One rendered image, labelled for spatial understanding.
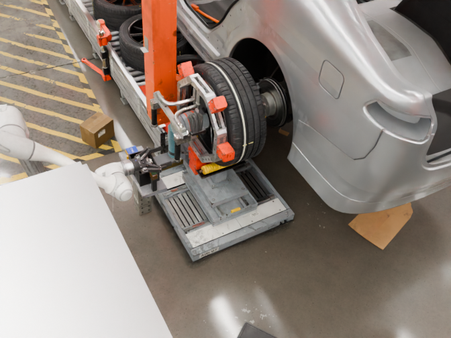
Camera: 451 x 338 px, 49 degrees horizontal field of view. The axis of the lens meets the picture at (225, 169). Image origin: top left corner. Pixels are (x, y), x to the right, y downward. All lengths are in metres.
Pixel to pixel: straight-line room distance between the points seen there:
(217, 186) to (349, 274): 1.10
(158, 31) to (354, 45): 1.22
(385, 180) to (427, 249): 1.42
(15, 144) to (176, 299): 1.43
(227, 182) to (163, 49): 1.06
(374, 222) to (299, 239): 0.62
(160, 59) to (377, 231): 2.00
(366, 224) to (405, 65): 1.18
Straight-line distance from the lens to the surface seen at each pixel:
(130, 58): 4.43
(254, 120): 2.89
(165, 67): 3.25
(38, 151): 2.59
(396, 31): 3.96
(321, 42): 2.53
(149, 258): 3.44
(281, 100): 3.14
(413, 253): 3.85
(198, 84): 2.92
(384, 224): 3.91
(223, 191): 3.51
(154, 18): 3.03
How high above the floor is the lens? 2.90
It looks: 47 degrees down
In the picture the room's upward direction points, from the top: 7 degrees clockwise
